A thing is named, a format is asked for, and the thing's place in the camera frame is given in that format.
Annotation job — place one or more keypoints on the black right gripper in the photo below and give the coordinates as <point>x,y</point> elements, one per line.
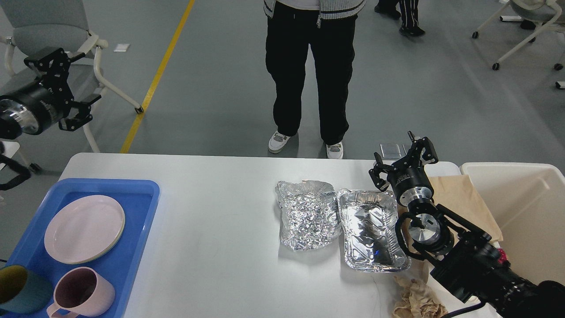
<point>407,177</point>

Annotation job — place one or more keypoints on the white chair on right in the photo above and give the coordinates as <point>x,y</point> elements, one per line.
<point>535,15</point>

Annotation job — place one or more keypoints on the pink plate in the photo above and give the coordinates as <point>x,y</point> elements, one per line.
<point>83,228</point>

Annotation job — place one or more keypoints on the clear floor plate left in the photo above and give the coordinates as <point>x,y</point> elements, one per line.
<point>391,151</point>

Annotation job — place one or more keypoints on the brown paper bag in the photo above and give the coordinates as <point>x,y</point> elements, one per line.
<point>459,195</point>

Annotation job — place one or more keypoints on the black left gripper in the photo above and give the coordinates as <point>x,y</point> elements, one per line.
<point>34,108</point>

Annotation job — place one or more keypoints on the grey office chair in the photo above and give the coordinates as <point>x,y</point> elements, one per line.
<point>39,24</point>

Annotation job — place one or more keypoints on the crumpled aluminium foil sheet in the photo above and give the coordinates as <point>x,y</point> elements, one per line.
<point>309,214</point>

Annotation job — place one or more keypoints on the yellow plate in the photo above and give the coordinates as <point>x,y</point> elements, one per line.
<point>110,245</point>

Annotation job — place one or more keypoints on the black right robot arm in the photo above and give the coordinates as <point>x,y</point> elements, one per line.
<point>463,259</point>

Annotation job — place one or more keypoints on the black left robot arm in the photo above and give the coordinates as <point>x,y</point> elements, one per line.
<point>22,173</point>

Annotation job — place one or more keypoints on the red crushed can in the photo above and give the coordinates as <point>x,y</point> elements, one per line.
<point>502,259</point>

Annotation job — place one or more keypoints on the beige plastic bin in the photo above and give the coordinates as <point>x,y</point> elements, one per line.
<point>527,200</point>

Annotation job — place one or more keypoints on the aluminium foil tray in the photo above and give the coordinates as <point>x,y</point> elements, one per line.
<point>368,220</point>

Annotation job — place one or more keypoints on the crumpled brown paper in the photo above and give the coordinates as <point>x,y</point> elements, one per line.
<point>417,300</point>

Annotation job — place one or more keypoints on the white side table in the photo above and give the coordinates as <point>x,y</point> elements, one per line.
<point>9,148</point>

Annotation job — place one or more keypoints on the blue plastic tray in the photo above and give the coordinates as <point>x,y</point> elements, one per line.
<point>138,198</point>

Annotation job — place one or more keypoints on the pink mug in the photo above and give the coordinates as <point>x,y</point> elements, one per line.
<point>81,291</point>

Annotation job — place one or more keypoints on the blue yellow cup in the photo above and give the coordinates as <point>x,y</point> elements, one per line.
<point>22,291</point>

